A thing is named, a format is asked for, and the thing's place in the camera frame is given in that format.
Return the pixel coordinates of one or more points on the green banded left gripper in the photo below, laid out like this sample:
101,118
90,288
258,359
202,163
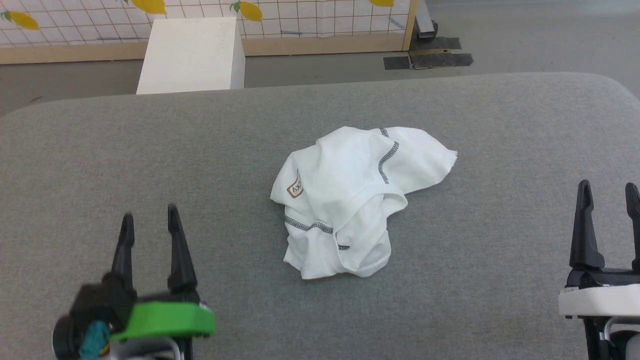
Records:
165,320

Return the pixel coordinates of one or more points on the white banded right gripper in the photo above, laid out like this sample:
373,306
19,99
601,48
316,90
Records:
600,299

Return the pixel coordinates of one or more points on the white garment with grey stitching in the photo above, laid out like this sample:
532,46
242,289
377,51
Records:
350,200

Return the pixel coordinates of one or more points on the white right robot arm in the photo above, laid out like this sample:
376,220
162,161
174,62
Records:
627,347

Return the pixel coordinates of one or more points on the grey fabric sofa seat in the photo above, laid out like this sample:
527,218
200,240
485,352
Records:
150,165

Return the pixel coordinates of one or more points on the white rectangular box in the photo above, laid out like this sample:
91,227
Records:
192,55

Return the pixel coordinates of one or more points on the brown floor plate black tape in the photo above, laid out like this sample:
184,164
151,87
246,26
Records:
440,59

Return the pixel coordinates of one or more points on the long black floor tape strip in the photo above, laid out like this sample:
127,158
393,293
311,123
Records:
440,43

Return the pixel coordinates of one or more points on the small black floor tape patch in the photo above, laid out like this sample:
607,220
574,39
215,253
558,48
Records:
397,63

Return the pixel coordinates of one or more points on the black metal stand foot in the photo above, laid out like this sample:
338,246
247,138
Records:
426,25

